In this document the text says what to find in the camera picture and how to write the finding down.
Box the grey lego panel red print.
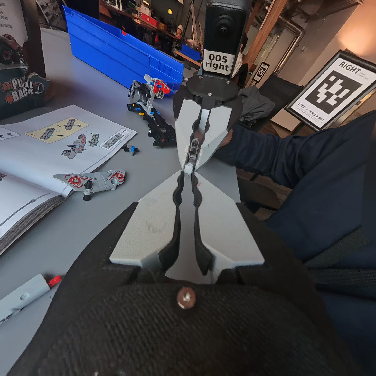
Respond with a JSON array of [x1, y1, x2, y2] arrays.
[[53, 170, 126, 202]]

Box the small grey lego beam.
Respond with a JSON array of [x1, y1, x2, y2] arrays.
[[188, 138, 203, 165]]

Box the background storage shelf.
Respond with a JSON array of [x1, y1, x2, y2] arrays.
[[100, 0, 206, 42]]

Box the black framed sign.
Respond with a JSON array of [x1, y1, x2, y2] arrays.
[[284, 49, 376, 132]]

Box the person's right forearm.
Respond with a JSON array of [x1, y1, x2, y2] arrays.
[[214, 123, 332, 188]]

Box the small blue bin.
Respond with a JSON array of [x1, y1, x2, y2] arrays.
[[181, 44, 203, 62]]

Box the dark grey cloth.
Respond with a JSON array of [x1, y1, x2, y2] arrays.
[[238, 87, 275, 124]]

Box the blue plastic bin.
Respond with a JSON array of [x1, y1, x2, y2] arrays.
[[63, 5, 185, 92]]

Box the lego instruction booklet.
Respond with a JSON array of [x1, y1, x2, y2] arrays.
[[0, 104, 137, 256]]

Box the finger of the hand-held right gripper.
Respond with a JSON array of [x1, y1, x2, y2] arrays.
[[175, 99, 206, 171], [194, 101, 234, 172]]

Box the black chair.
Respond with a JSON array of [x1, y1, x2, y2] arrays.
[[253, 73, 304, 133], [238, 176, 282, 212]]

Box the plain grey lego panel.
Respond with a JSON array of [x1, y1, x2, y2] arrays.
[[0, 274, 63, 325]]

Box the lego set box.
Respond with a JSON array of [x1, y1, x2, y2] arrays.
[[0, 0, 50, 119]]

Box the person's right hand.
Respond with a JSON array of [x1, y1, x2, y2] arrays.
[[218, 129, 234, 150]]

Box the black strap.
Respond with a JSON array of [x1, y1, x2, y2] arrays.
[[305, 229, 376, 291]]

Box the black lego vehicle chassis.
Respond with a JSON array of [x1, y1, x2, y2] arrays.
[[127, 74, 177, 147]]

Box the wooden post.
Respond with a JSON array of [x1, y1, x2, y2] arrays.
[[244, 0, 290, 74]]

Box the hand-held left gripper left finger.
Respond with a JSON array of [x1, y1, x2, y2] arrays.
[[109, 170, 185, 272]]

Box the small tag sign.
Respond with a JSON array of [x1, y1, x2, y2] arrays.
[[252, 62, 270, 83]]

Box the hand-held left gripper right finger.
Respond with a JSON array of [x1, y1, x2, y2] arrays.
[[190, 171, 265, 284]]

